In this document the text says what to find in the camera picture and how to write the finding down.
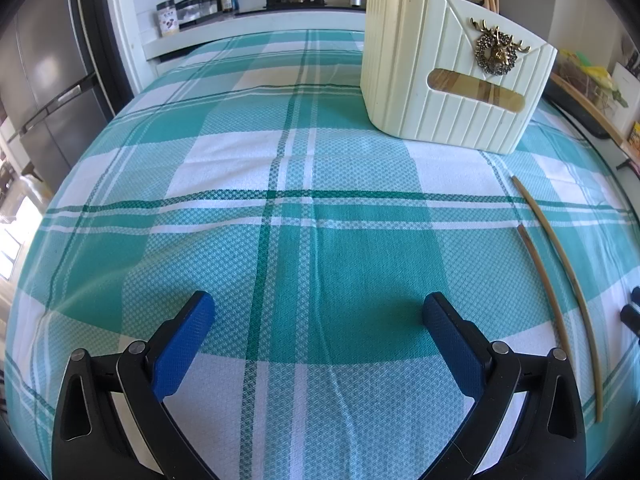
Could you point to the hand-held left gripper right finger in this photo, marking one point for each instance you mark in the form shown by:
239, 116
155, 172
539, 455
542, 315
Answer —
450, 340

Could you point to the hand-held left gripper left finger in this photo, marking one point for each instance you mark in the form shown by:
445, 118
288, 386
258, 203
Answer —
185, 340

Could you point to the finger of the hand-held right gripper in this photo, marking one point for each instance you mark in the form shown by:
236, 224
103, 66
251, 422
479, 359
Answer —
632, 322

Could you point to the cream ribbed utensil holder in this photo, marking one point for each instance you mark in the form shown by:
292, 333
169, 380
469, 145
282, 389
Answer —
415, 85

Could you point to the teal checked tablecloth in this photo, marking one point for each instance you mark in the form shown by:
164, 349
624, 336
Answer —
300, 260

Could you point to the wooden cutting board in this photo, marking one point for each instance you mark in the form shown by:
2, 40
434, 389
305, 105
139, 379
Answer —
597, 110

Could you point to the black oblong tray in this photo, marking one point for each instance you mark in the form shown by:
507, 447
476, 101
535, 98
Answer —
575, 110

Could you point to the white card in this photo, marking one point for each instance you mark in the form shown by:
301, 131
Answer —
626, 80

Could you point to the yellow green bag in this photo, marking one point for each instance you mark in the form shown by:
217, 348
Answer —
587, 72

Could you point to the steel refrigerator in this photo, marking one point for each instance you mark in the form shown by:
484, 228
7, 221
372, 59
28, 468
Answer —
45, 60

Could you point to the black lid spice jar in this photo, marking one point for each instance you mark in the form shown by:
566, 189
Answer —
167, 19

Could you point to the clear plastic container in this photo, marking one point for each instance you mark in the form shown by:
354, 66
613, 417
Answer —
192, 12

